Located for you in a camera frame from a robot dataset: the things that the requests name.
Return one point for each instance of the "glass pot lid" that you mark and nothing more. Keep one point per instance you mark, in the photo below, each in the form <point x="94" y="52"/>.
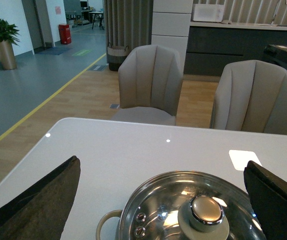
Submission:
<point x="159" y="209"/>

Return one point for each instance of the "woven basket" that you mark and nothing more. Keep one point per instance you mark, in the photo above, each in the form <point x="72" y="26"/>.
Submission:
<point x="116" y="56"/>

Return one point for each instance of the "white pillar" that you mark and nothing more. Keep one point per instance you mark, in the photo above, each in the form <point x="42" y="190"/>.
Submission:
<point x="170" y="25"/>

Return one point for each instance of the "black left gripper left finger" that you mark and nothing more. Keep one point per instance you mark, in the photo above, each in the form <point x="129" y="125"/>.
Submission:
<point x="41" y="211"/>

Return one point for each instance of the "steel electric cooking pot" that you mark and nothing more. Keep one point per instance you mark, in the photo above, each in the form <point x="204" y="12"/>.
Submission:
<point x="108" y="226"/>

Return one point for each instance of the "beige chair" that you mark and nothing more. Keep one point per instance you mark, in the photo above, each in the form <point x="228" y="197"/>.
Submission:
<point x="150" y="83"/>
<point x="251" y="96"/>

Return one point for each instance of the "dark kitchen counter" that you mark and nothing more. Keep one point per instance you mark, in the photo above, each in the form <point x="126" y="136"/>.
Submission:
<point x="211" y="46"/>

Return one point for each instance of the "red cabinet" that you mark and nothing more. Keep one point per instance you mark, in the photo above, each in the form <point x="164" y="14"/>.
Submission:
<point x="64" y="34"/>

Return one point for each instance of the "potted green plant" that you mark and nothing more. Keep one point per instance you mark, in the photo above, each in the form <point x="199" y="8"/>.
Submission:
<point x="8" y="36"/>

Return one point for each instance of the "beige chair left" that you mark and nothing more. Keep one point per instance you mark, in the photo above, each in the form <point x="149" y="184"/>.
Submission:
<point x="150" y="83"/>

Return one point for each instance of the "distant black desk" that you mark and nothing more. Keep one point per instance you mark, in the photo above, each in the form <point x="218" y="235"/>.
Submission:
<point x="97" y="18"/>

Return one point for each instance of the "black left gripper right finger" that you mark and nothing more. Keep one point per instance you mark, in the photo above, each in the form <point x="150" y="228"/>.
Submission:
<point x="268" y="198"/>

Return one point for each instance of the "grey curtain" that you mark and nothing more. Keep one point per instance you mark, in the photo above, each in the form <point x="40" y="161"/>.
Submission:
<point x="128" y="22"/>

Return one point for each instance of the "beige chair right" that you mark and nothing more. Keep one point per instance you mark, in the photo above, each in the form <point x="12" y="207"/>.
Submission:
<point x="251" y="96"/>

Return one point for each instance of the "white microwave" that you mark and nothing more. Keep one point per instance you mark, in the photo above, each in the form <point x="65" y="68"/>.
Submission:
<point x="202" y="12"/>

